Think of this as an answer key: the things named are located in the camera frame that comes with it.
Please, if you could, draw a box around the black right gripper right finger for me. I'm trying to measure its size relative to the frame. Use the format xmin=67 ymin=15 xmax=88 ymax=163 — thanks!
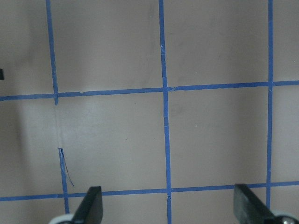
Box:
xmin=233 ymin=184 xmax=275 ymax=224

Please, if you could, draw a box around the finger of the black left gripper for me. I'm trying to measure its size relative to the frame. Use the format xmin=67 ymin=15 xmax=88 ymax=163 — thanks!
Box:
xmin=0 ymin=69 xmax=4 ymax=80

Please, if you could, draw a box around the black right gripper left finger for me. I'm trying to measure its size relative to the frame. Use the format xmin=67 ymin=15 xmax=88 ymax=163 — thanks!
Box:
xmin=71 ymin=186 xmax=103 ymax=224

